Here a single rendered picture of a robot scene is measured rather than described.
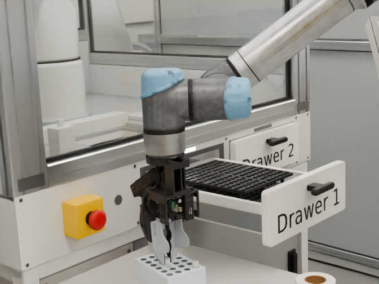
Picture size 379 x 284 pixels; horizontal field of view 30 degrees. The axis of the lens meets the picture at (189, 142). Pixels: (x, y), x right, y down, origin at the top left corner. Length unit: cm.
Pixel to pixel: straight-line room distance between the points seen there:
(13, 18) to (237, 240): 89
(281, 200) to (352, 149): 200
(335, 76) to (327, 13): 200
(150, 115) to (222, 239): 67
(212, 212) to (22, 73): 47
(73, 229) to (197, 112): 36
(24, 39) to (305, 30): 51
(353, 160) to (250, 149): 159
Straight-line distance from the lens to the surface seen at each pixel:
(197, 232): 175
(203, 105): 122
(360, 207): 340
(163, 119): 122
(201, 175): 158
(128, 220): 154
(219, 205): 144
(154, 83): 122
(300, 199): 143
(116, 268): 146
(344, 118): 334
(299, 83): 201
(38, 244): 139
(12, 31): 131
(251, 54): 134
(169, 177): 124
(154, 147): 124
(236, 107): 122
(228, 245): 186
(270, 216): 135
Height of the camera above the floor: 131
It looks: 12 degrees down
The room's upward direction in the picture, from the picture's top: 3 degrees counter-clockwise
